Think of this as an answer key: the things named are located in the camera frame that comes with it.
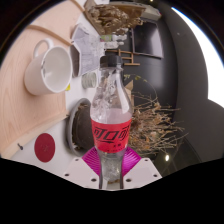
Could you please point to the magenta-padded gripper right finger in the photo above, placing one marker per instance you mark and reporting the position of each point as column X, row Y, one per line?
column 141, row 170

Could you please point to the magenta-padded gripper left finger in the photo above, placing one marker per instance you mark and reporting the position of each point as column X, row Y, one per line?
column 83, row 171

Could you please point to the clear bottle with red label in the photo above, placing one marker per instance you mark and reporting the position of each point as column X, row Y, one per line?
column 111, row 133

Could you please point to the round ceiling spotlight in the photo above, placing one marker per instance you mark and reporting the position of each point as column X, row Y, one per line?
column 167, row 157

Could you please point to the dried plant in grey pot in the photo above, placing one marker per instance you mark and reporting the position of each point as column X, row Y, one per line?
column 83, row 126

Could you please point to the flat round red coaster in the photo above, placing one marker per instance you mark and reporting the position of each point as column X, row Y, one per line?
column 45, row 147

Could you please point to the small yellow packet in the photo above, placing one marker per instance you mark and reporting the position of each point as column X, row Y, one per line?
column 68, row 87

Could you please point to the light wooden panel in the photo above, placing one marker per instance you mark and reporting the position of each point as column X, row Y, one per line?
column 20, row 110

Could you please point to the small round grey container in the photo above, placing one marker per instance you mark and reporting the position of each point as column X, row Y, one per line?
column 89, row 80

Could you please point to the white ceramic mug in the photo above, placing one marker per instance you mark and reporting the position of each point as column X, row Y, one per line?
column 53, row 70

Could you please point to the crumpled printed paper sheet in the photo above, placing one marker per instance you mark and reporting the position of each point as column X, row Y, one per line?
column 88, row 50

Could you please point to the long ceiling light strip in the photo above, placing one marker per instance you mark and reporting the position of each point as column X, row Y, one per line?
column 206, row 60

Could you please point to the golden brown sculpture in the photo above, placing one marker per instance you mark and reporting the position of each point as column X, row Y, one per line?
column 110, row 18

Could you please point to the white cabinet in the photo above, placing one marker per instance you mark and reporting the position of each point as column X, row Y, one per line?
column 151, row 12

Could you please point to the black wall screen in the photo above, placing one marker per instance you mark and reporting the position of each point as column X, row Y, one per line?
column 148, row 38

